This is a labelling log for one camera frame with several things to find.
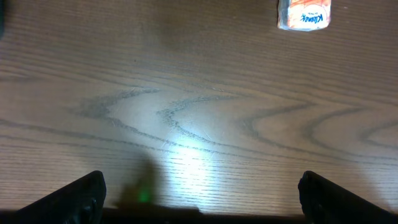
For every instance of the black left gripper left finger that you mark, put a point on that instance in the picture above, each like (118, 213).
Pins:
(78, 202)

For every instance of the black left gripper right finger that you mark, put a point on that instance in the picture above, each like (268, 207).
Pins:
(324, 202)

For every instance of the orange small snack packet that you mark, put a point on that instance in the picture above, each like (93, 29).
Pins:
(304, 15)

